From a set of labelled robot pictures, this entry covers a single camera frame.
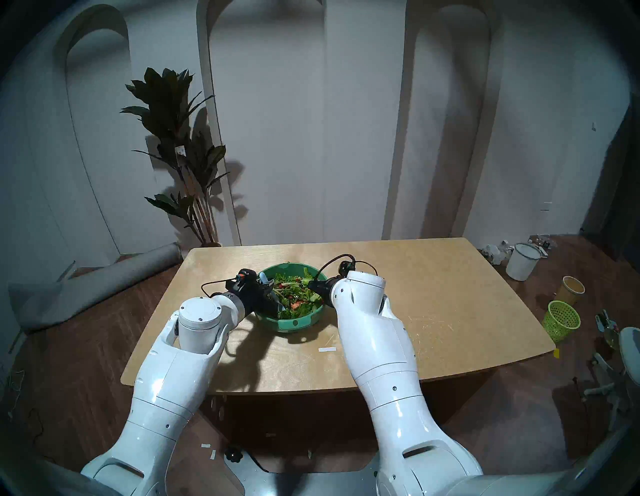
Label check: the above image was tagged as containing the chopped vegetable salad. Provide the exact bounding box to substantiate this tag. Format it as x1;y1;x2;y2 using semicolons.
270;268;323;320

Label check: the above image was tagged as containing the tall potted plant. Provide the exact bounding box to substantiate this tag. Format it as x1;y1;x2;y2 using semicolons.
120;67;231;249

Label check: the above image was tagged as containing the green salad bowl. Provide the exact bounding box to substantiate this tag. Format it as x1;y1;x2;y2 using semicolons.
255;263;328;333

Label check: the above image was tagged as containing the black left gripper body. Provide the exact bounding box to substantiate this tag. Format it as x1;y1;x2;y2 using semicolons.
227;280;282;319

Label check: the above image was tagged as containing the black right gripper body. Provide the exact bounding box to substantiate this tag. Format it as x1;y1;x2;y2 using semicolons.
314;277;342;307

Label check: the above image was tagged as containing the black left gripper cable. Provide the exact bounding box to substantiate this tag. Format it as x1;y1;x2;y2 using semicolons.
201;277;240;298

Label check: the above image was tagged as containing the rolled grey carpet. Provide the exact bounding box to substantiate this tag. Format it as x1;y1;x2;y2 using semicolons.
7;242;182;335

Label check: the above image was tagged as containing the white bucket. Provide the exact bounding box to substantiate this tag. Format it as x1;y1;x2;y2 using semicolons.
505;243;543;282

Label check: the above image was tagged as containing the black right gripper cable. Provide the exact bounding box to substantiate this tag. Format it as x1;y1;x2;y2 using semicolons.
316;254;379;282

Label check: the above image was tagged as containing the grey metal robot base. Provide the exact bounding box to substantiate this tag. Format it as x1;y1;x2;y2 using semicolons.
223;442;401;496

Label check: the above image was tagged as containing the green mesh basket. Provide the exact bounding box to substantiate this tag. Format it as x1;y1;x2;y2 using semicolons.
542;300;581;344

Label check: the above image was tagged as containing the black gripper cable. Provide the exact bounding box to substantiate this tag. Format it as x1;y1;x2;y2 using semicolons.
316;254;379;282
201;277;240;298

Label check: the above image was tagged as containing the green and white floor clutter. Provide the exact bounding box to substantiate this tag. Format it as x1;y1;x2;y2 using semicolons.
595;310;622;351

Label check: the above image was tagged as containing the crumpled white trash pile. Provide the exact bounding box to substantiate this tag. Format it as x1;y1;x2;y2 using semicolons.
479;240;516;265

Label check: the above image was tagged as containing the yellow paper cup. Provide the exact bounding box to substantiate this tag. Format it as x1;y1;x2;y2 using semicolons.
555;276;586;305

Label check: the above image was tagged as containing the black floor cable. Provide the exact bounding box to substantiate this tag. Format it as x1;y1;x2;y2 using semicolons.
9;407;46;441

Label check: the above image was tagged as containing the white office chair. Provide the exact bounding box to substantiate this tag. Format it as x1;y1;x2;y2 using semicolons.
582;326;640;431

